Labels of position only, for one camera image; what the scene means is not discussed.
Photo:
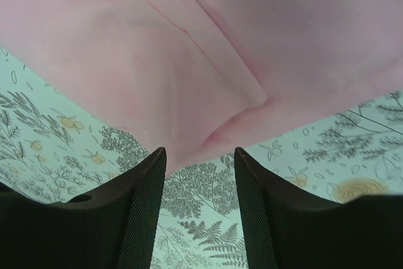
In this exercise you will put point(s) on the pink t-shirt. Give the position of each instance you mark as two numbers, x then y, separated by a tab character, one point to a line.
201	77

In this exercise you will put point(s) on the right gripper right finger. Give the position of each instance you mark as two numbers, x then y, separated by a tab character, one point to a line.
285	226

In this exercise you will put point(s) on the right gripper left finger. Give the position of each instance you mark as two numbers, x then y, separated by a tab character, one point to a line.
111	226

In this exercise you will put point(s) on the floral patterned table mat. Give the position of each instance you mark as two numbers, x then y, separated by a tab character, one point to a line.
52	151

